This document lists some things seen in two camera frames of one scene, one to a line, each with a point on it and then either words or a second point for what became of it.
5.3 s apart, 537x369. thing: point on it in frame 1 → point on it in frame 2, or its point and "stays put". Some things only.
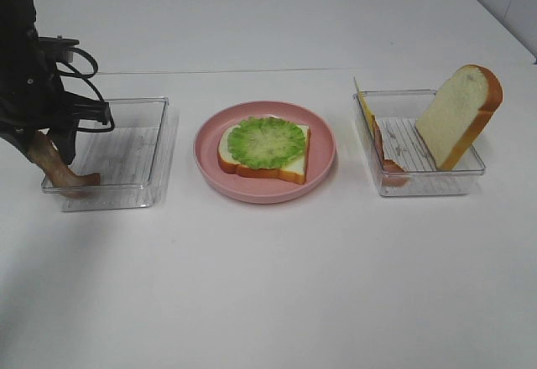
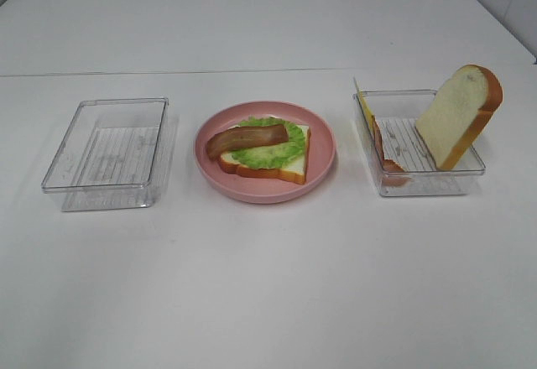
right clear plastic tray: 401,161 stays put
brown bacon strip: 74,185 → 235,137
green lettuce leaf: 266,142 stays put
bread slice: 293,170 stays put
